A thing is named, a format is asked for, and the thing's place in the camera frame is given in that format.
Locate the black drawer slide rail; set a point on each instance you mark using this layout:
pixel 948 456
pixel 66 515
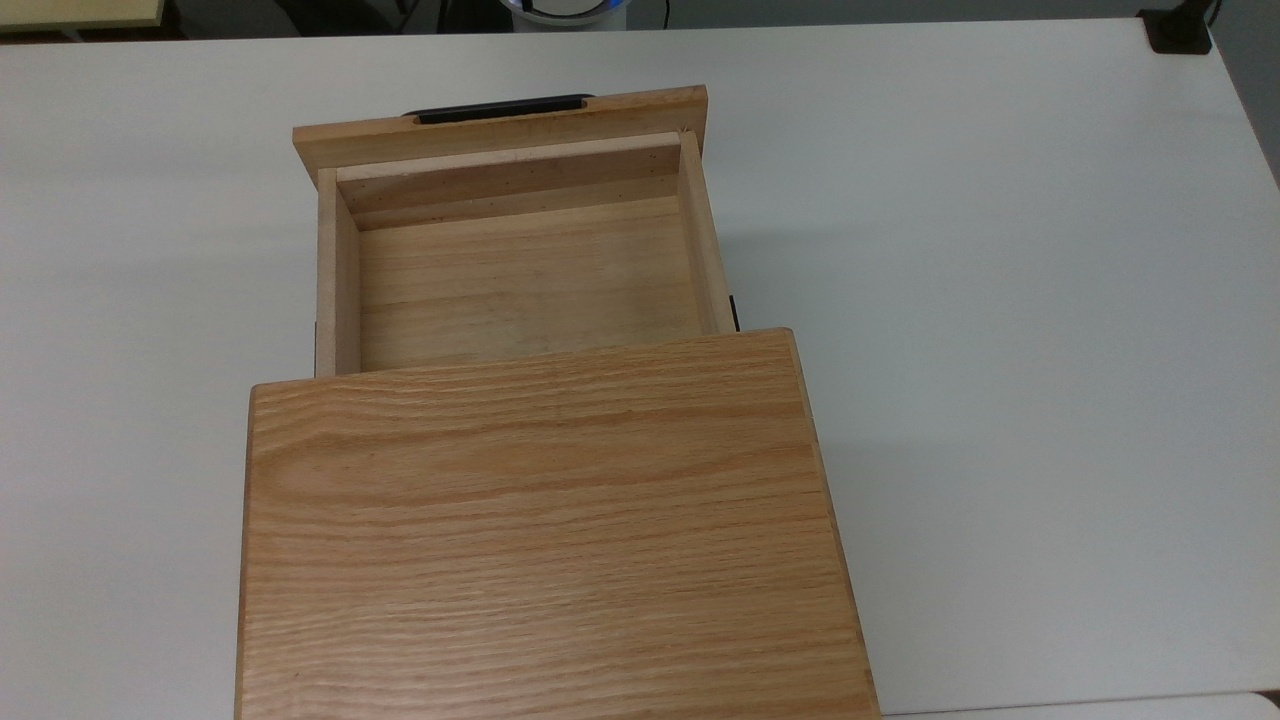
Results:
pixel 733 312

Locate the black table clamp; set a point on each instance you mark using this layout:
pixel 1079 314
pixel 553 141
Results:
pixel 1180 28

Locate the open wooden drawer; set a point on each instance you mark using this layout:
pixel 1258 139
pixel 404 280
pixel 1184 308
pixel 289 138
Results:
pixel 520 280

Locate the yellow-green side table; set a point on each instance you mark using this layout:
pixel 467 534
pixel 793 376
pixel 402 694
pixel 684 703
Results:
pixel 80 12

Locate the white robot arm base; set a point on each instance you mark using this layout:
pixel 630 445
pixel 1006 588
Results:
pixel 563 10

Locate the wooden drawer cabinet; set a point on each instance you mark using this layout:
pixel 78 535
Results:
pixel 550 530

